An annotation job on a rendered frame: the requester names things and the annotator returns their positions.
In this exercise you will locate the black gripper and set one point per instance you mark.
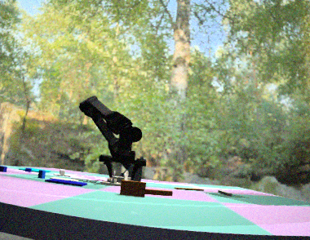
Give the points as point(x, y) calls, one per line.
point(108, 159)

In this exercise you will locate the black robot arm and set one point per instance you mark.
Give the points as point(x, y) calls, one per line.
point(110, 123)

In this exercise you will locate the small blue cube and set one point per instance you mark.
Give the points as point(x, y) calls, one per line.
point(41, 174)

